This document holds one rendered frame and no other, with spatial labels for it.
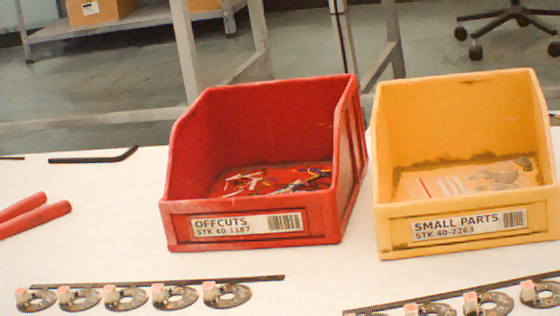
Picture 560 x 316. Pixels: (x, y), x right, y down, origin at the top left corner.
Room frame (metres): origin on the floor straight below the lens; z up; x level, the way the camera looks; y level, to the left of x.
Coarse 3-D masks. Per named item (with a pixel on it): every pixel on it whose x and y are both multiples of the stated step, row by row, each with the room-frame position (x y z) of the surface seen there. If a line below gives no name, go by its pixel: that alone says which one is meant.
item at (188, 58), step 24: (264, 24) 3.34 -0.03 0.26; (192, 48) 2.78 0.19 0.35; (264, 48) 3.32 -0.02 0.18; (192, 72) 2.76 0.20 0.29; (240, 72) 3.09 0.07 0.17; (264, 72) 3.33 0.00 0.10; (192, 96) 2.77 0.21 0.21; (24, 120) 3.04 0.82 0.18; (48, 120) 2.97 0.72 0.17; (72, 120) 2.93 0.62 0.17; (96, 120) 2.90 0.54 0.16; (120, 120) 2.87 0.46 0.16; (144, 120) 2.84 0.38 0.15
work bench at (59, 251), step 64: (0, 192) 0.66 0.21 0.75; (64, 192) 0.64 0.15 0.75; (128, 192) 0.61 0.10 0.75; (0, 256) 0.54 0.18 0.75; (64, 256) 0.52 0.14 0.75; (128, 256) 0.51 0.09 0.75; (192, 256) 0.49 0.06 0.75; (256, 256) 0.48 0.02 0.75; (320, 256) 0.47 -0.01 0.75; (448, 256) 0.44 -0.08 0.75; (512, 256) 0.42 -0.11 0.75
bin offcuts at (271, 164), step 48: (240, 96) 0.61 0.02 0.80; (288, 96) 0.60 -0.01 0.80; (336, 96) 0.59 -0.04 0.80; (192, 144) 0.57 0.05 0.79; (240, 144) 0.61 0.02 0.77; (288, 144) 0.60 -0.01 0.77; (336, 144) 0.51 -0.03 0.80; (192, 192) 0.55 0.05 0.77; (240, 192) 0.57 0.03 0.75; (288, 192) 0.56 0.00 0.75; (336, 192) 0.48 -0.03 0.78; (192, 240) 0.50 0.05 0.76; (240, 240) 0.49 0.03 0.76; (288, 240) 0.48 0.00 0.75; (336, 240) 0.48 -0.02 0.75
